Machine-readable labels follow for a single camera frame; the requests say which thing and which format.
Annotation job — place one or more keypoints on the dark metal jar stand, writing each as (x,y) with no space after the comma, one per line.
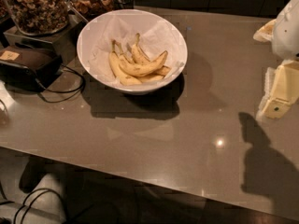
(63,43)

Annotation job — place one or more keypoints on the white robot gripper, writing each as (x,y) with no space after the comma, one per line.
(287,32)

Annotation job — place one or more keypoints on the bottom right yellow banana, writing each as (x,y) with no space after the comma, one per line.
(156,75)

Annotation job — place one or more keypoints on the left long yellow banana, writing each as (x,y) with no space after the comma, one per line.
(114,63)

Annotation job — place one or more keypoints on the white ceramic bowl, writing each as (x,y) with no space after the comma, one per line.
(93,44)

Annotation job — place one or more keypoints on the black device with label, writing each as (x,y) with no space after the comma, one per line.
(29,69)

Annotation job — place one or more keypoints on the large glass jar of nuts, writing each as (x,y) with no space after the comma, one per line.
(38,17)

